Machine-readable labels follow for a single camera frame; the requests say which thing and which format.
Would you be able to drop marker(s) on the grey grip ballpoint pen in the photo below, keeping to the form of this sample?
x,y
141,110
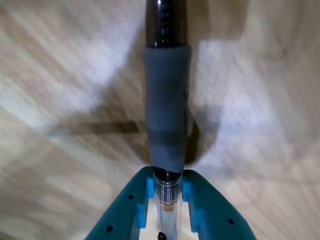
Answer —
x,y
166,100

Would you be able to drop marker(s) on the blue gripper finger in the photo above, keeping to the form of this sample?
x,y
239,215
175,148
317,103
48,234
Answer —
x,y
217,215
125,212

